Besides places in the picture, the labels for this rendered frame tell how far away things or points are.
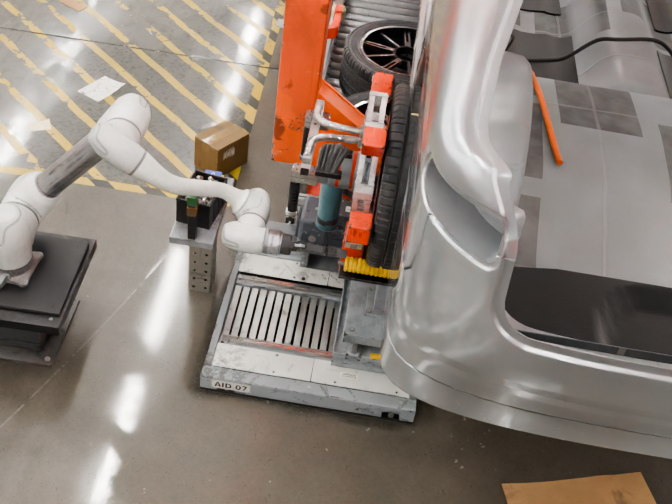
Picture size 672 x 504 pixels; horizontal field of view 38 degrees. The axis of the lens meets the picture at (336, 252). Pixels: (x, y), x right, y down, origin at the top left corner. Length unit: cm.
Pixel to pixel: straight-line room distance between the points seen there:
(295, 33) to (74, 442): 170
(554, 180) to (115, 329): 183
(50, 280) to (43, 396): 43
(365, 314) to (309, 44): 106
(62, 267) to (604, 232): 198
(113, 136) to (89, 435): 110
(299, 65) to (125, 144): 83
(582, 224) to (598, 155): 32
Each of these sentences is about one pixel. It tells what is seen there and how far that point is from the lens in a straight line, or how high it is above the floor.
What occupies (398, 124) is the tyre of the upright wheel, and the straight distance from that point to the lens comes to 321.
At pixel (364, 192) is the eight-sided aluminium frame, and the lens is 319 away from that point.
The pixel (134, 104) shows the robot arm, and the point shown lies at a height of 102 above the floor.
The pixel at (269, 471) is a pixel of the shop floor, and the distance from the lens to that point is 357.
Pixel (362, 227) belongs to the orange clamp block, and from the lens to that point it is 317.
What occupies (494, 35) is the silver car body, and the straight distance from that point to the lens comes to 258.
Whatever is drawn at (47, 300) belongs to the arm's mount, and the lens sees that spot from 369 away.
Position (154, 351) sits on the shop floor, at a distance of 392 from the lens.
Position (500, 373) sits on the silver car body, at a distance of 256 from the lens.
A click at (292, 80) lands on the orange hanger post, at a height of 92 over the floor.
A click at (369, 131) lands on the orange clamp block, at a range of 314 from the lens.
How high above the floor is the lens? 289
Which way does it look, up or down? 41 degrees down
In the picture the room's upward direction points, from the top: 9 degrees clockwise
